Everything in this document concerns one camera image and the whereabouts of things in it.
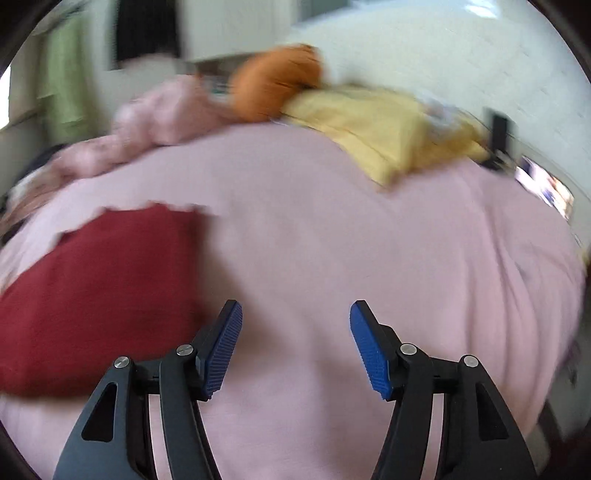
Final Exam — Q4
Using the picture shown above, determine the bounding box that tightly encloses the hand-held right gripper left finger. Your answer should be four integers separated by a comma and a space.
52, 300, 243, 480

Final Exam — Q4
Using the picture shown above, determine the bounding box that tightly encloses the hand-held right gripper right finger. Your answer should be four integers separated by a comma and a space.
349, 300, 539, 480

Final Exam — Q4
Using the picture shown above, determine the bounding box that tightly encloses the red knit cardigan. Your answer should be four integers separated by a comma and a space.
0, 203, 218, 400

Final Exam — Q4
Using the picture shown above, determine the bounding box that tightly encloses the pink bed sheet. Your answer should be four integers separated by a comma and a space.
0, 122, 587, 480

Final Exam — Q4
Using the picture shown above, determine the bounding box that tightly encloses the yellow cloth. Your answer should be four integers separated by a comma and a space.
279, 85, 490, 188

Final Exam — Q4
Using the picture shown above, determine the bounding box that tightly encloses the pink duvet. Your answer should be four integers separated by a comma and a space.
0, 74, 241, 232

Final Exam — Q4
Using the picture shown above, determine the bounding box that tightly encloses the orange pillow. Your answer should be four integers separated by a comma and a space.
229, 44, 324, 123

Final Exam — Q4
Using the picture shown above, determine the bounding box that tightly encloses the green hanging garment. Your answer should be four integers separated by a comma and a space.
39, 18, 93, 139

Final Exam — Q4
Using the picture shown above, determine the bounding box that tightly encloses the white cabinet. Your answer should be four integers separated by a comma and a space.
182, 0, 301, 63

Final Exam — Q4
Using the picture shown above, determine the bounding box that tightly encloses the black hanging garment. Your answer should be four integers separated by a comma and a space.
113, 0, 181, 70

